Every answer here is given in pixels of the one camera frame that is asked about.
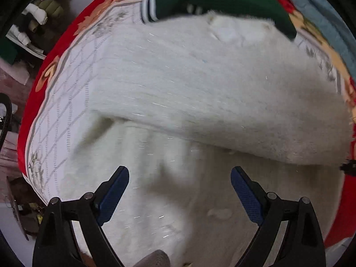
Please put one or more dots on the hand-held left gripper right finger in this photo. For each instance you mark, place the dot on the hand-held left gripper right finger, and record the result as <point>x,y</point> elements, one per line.
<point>247,194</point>

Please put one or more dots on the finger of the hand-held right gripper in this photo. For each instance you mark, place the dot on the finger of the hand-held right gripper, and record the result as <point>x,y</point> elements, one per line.
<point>349,168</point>

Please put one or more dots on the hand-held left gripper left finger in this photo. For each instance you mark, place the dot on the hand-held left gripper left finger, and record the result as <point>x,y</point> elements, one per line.
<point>114,197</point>

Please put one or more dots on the white knit sweater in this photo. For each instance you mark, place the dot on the white knit sweater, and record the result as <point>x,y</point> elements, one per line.
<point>194,89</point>

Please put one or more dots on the person's grey clothing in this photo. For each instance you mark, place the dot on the person's grey clothing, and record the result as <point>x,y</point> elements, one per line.
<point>155,259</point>

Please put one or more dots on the red floral blanket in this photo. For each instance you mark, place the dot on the red floral blanket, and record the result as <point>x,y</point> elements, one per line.
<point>29,122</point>

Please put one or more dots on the white lattice print cloth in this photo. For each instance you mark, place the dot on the white lattice print cloth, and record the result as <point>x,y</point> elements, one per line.
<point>69,89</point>

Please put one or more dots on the black curved bar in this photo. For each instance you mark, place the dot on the black curved bar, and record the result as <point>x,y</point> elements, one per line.
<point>8,116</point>

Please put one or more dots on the blue quilt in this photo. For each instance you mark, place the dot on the blue quilt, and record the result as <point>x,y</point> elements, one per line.
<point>328,14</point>

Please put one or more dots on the hanging green garment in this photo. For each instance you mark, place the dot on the hanging green garment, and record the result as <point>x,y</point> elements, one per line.
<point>7,51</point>

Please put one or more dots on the white jacket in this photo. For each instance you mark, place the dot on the white jacket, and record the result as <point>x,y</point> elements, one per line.
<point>36,14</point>

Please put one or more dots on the olive puffer vest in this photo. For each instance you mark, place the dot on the olive puffer vest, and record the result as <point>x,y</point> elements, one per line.
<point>51,7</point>

